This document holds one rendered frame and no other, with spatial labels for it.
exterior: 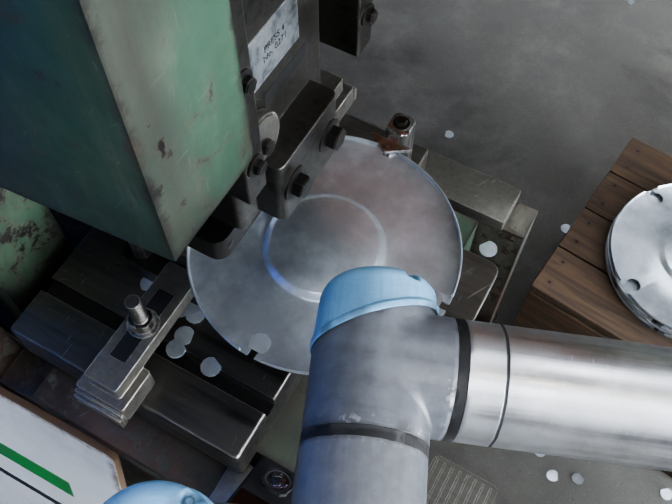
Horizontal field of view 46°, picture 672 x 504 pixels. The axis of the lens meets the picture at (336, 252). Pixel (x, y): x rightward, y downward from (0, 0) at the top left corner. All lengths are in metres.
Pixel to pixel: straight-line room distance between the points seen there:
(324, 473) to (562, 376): 0.15
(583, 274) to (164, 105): 1.03
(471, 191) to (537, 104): 0.99
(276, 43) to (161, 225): 0.21
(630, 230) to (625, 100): 0.74
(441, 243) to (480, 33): 1.36
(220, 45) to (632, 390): 0.30
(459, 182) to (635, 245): 0.43
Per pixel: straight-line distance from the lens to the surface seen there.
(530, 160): 1.92
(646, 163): 1.53
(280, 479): 0.64
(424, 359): 0.46
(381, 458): 0.43
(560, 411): 0.47
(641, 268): 1.37
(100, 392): 0.85
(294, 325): 0.80
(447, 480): 1.42
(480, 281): 0.83
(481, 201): 1.05
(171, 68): 0.42
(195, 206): 0.51
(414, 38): 2.12
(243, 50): 0.51
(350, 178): 0.88
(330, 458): 0.44
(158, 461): 0.94
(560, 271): 1.36
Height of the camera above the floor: 1.51
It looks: 61 degrees down
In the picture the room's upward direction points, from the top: straight up
